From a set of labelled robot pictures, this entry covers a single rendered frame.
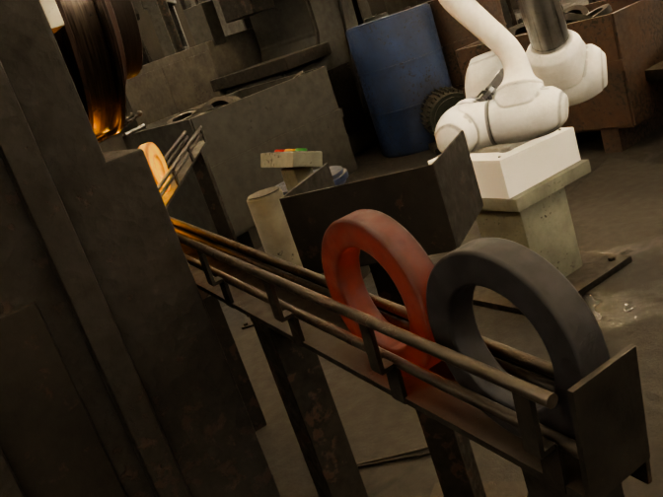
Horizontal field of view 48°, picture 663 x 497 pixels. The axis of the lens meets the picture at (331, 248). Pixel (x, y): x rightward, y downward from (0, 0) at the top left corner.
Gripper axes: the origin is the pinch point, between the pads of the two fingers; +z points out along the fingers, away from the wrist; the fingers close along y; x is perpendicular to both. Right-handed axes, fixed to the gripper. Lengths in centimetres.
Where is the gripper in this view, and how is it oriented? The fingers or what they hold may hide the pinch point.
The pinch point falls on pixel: (485, 95)
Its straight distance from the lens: 207.7
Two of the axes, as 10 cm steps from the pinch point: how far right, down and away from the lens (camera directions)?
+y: 5.2, -6.6, -5.5
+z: 3.6, -4.2, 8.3
